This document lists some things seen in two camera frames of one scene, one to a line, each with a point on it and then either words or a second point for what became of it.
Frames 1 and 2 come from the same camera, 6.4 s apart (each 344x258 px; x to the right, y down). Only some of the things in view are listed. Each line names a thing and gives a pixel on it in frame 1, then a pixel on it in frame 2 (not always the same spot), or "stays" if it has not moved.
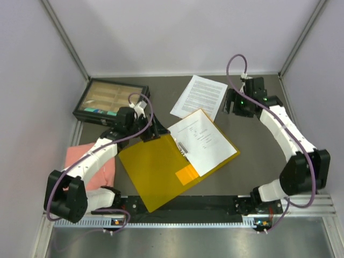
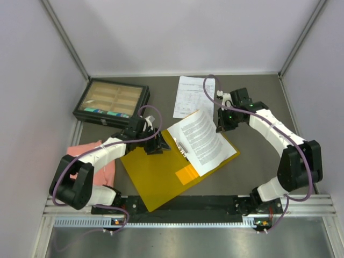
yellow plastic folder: x=159 y=171 stays
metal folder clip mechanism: x=183 y=150 stays
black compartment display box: x=101 y=99 stays
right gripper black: x=232 y=95 to x=224 y=127
